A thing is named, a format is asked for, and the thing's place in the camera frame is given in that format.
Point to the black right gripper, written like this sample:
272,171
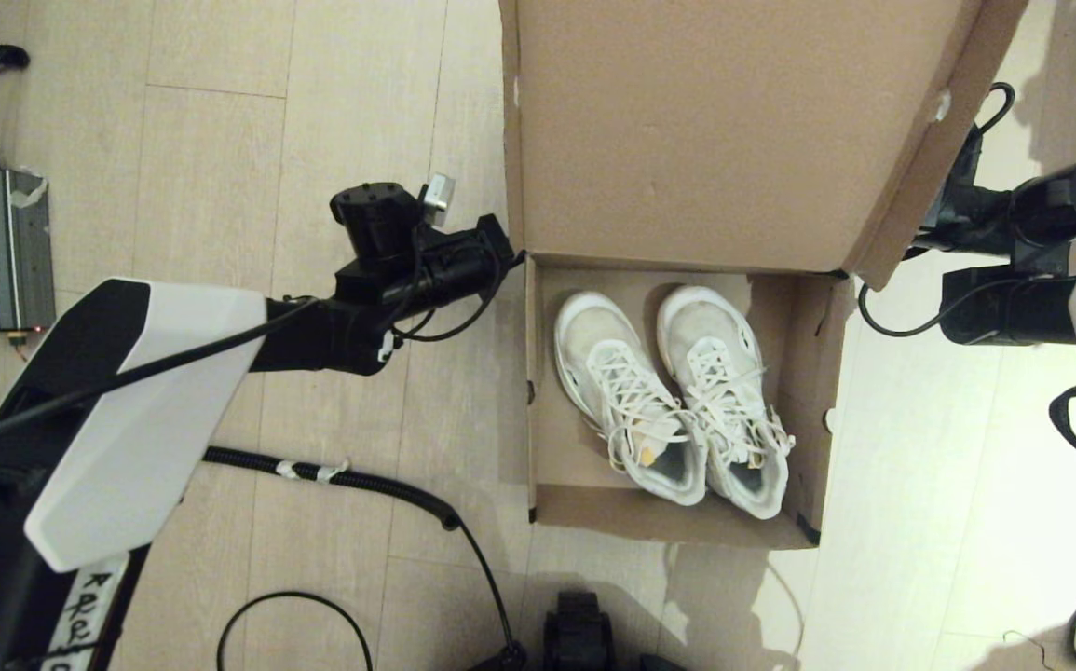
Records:
966,219

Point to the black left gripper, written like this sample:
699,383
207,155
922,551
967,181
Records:
458,261

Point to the white lace-up sneaker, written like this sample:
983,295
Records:
593,340
701,326

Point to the brown cardboard shoe box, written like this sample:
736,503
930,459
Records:
715,130

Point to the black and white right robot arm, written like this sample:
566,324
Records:
1013,308

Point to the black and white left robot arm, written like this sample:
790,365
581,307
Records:
146,419

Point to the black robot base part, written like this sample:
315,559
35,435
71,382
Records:
578,634

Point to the grey power supply unit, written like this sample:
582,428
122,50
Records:
2,252

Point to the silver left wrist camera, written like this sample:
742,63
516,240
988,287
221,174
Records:
440,191

